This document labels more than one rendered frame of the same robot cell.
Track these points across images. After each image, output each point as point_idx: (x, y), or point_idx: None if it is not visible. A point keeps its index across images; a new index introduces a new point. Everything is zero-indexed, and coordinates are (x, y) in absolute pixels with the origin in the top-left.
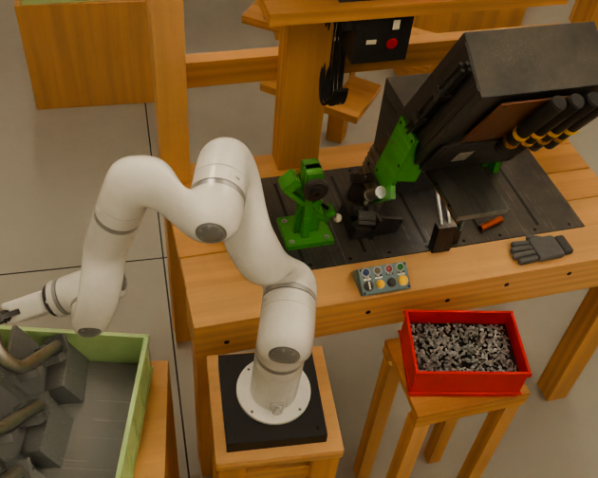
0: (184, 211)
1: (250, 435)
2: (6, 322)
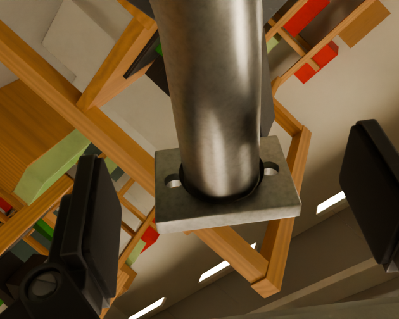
0: None
1: None
2: (101, 162)
